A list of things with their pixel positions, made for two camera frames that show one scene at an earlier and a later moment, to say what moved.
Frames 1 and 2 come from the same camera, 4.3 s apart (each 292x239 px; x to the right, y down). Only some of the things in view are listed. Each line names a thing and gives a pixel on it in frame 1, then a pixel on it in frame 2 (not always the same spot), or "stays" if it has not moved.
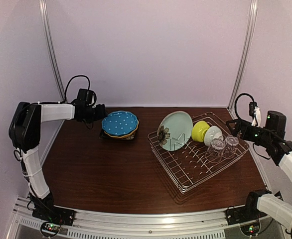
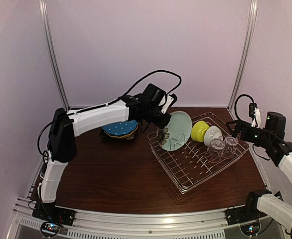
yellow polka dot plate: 122,136 stays
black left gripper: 101,113 -> 161,122
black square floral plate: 132,137 stays
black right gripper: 239,126 stays
